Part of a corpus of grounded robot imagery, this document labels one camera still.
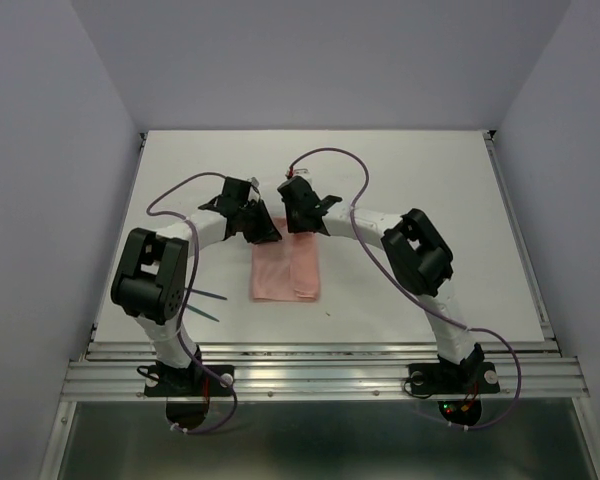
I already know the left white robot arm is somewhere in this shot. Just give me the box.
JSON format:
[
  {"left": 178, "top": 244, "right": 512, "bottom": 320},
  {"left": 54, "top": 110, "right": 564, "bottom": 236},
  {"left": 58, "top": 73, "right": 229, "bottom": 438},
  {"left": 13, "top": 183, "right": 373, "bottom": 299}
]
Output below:
[{"left": 111, "top": 176, "right": 282, "bottom": 394}]

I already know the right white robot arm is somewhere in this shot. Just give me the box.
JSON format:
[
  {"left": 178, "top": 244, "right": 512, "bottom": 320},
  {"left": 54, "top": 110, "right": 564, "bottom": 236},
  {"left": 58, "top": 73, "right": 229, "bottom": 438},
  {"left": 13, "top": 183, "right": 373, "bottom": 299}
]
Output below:
[{"left": 278, "top": 176, "right": 484, "bottom": 390}]

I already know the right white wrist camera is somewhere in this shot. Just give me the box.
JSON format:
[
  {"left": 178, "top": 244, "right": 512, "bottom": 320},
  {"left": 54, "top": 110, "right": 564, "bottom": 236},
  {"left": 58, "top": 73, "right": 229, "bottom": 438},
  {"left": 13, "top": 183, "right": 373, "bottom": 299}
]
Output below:
[{"left": 287, "top": 168, "right": 312, "bottom": 184}]

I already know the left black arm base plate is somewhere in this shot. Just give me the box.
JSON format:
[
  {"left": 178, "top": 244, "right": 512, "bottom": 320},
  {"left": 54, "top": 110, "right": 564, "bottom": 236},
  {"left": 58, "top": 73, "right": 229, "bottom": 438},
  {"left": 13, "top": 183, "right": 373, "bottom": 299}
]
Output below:
[{"left": 136, "top": 362, "right": 231, "bottom": 398}]

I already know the pink satin napkin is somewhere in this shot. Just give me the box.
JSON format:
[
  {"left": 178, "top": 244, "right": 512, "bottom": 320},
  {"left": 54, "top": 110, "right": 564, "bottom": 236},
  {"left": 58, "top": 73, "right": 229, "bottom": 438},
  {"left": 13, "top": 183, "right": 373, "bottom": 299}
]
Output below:
[{"left": 250, "top": 217, "right": 321, "bottom": 302}]

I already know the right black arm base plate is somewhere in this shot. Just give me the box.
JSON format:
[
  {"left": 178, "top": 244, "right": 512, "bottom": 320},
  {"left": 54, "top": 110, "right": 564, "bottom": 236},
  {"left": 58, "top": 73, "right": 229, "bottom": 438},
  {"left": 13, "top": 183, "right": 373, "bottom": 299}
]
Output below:
[{"left": 405, "top": 362, "right": 500, "bottom": 397}]

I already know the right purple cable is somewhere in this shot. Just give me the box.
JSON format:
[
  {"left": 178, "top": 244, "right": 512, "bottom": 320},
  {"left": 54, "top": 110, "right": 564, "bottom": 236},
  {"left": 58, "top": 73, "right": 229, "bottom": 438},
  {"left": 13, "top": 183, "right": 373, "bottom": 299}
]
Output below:
[{"left": 285, "top": 147, "right": 521, "bottom": 431}]

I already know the teal plastic spoon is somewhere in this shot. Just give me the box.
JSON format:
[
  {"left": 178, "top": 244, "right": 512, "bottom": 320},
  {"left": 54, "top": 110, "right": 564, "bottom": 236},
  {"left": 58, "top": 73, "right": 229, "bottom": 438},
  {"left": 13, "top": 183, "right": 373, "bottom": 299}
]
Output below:
[{"left": 186, "top": 305, "right": 220, "bottom": 323}]

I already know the teal plastic utensil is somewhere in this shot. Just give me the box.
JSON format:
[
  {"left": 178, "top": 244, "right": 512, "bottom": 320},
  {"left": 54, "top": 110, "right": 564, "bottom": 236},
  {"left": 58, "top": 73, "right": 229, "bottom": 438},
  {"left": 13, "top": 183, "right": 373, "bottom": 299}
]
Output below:
[{"left": 184, "top": 288, "right": 228, "bottom": 301}]

